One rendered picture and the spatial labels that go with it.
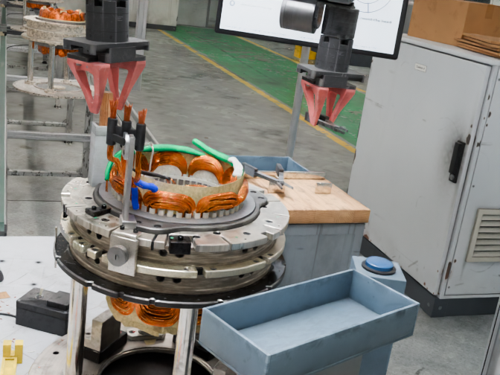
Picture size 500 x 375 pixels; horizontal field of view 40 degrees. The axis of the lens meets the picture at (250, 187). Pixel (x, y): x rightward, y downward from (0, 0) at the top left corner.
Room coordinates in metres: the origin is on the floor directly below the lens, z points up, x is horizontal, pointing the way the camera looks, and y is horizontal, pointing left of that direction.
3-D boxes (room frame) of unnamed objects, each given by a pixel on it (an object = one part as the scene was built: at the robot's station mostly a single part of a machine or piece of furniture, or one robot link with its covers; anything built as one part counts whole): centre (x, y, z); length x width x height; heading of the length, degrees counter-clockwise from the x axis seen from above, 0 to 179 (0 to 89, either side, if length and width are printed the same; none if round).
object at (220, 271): (0.82, 0.01, 1.05); 0.09 x 0.04 x 0.01; 117
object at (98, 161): (0.95, 0.22, 1.14); 0.03 x 0.03 x 0.09; 27
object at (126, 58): (0.96, 0.21, 1.25); 0.07 x 0.07 x 0.09; 54
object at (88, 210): (0.83, 0.19, 1.10); 0.03 x 0.02 x 0.01; 137
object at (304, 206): (1.16, -0.08, 1.05); 0.20 x 0.19 x 0.02; 24
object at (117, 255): (0.76, 0.14, 1.07); 0.03 x 0.01 x 0.03; 75
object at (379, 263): (0.93, -0.20, 1.04); 0.04 x 0.04 x 0.01
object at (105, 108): (0.95, 0.22, 1.20); 0.02 x 0.02 x 0.06
